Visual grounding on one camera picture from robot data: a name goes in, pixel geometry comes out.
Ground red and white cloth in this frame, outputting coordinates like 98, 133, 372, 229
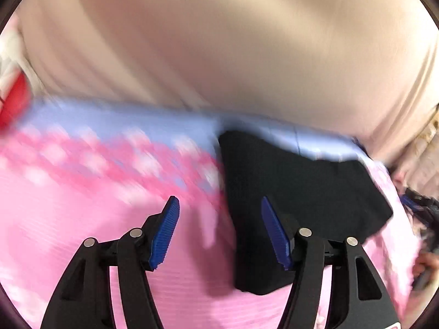
0, 21, 34, 131

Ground person's right hand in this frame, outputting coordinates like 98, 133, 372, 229
412, 251, 439, 280

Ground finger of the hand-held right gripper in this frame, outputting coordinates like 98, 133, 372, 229
400, 192, 439, 220

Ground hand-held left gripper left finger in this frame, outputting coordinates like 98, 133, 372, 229
40, 195, 181, 329

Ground black pants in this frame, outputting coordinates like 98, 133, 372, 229
218, 129, 393, 296

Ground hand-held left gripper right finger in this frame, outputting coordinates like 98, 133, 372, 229
261, 196, 403, 329

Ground pink floral bedsheet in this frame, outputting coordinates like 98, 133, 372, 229
0, 96, 426, 329

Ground grey printed blanket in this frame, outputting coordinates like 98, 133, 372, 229
391, 115, 439, 192

